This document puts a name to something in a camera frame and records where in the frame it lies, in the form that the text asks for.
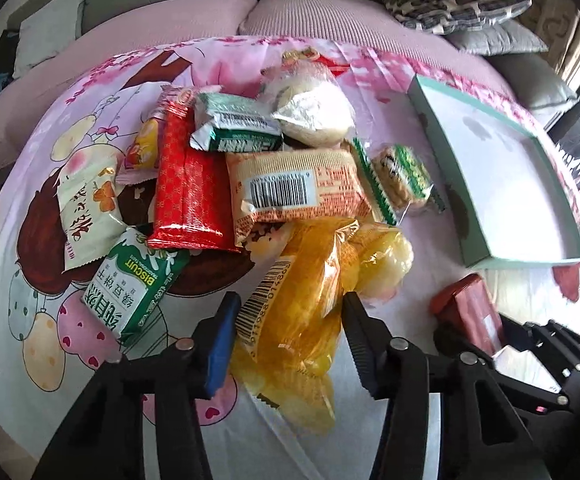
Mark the yellow cake clear pack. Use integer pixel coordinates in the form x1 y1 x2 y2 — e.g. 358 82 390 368
230 218 360 432

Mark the green white biscuit pack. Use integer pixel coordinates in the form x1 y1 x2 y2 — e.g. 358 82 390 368
82 228 190 344

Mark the red milk biscuit pack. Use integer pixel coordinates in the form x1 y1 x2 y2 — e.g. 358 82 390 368
429 273 505 356

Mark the long red patterned pack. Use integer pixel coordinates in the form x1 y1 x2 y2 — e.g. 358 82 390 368
148 89 240 252

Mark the green rice cracker pack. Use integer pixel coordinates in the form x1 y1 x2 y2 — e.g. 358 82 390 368
345 138 446 226

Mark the orange barcode cake pack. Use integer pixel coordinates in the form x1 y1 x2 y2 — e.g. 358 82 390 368
226 148 371 246

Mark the mint green wafer pack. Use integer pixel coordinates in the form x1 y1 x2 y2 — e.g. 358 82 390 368
189 92 282 153

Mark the white bun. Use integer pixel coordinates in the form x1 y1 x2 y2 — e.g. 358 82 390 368
258 60 356 148

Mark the yellow jelly cup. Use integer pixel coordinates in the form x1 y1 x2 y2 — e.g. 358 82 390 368
350 223 414 304

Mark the white flower print pack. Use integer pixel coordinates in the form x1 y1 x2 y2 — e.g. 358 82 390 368
57 155 126 271

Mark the pink cartoon print cloth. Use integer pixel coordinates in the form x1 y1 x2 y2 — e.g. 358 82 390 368
0 34 580 480

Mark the pink fruit snack pack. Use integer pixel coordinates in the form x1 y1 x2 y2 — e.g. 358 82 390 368
116 110 165 185

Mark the teal shallow cardboard tray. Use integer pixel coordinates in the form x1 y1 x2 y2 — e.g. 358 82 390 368
408 76 580 269

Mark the red gold coin snack bag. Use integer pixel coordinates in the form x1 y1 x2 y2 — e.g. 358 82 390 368
281 47 350 77

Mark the grey pillow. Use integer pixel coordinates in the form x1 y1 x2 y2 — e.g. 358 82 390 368
445 20 548 58

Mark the pink sofa seat cover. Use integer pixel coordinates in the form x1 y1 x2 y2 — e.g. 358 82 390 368
0 0 514 170

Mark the black white patterned pillow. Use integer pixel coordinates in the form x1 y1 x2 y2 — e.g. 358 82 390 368
381 0 532 36

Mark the light grey cushion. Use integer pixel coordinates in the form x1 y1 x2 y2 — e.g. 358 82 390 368
12 0 84 79

